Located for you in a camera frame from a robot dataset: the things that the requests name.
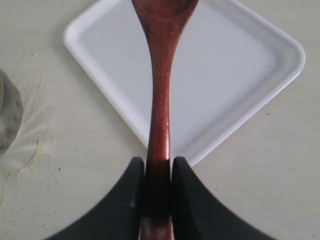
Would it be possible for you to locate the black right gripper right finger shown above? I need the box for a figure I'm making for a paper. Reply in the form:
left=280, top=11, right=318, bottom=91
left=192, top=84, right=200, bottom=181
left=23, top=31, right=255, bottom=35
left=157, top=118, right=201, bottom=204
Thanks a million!
left=171, top=156, right=271, bottom=240

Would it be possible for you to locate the dark red wooden spoon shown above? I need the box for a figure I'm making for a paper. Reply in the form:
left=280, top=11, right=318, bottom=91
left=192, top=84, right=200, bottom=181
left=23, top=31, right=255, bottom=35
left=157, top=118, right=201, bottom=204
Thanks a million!
left=132, top=0, right=198, bottom=240

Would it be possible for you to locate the white rectangular plastic tray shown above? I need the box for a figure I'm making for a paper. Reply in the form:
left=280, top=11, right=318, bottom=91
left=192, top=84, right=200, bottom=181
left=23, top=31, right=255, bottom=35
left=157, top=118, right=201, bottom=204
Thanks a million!
left=63, top=0, right=306, bottom=166

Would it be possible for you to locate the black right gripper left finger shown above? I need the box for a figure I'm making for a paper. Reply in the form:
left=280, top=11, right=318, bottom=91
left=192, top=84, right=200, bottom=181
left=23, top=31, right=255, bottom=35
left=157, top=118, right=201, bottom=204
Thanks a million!
left=49, top=157, right=145, bottom=240

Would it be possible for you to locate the steel bowl of millet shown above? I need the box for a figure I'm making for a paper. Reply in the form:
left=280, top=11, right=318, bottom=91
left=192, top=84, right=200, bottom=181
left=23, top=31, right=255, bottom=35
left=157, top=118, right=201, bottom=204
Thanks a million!
left=0, top=69, right=23, bottom=156

